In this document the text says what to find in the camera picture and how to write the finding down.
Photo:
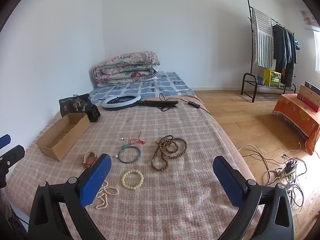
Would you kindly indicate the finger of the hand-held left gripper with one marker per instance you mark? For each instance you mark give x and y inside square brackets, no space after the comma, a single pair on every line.
[15,152]
[4,141]

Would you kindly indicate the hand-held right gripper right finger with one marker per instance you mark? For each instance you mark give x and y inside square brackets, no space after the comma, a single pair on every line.
[228,180]

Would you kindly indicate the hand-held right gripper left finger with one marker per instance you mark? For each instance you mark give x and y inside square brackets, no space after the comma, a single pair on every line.
[96,180]

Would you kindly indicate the cardboard box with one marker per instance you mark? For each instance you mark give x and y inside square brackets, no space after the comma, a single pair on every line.
[50,150]

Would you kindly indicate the blue bangle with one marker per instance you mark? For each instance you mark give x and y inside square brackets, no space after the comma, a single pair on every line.
[129,163]

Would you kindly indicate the white power strip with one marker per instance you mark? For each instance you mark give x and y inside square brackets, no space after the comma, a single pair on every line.
[286,172]

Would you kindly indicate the pink plaid blanket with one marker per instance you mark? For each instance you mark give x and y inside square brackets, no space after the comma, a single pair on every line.
[175,205]

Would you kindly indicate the small black box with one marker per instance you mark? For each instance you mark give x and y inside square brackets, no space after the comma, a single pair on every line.
[94,113]

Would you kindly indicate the black printed bag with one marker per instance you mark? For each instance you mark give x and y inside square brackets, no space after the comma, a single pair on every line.
[75,103]

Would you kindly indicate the orange covered table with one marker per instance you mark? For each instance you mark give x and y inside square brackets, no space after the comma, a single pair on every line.
[297,115]

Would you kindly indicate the white pillow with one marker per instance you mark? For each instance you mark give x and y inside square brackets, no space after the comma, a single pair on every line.
[102,85]

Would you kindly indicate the black folded tripod stand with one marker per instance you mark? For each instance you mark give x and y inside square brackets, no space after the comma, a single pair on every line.
[160,103]

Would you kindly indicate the red flat box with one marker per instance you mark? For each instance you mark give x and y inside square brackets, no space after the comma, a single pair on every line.
[307,104]

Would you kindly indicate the yellow box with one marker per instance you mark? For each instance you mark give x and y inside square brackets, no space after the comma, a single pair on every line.
[272,78]

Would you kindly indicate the tan flat box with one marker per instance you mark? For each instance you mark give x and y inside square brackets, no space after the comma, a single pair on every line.
[310,97]

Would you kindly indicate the folded floral quilt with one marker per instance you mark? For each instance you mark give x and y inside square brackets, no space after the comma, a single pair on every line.
[125,67]

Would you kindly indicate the dark blue flat box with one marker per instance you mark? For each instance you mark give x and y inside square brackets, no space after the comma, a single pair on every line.
[312,85]

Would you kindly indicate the black metal clothes rack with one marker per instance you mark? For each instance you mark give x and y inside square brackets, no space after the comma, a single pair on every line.
[250,55]

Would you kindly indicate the striped hanging cloth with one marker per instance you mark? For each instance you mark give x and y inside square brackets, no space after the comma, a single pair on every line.
[262,42]

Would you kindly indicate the row of dark hanging clothes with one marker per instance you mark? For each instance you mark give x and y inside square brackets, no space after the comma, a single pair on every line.
[285,50]

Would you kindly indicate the window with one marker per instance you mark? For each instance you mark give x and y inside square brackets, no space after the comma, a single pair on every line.
[317,52]

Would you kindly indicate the floral window valance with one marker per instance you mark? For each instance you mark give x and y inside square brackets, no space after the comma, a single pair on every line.
[308,18]

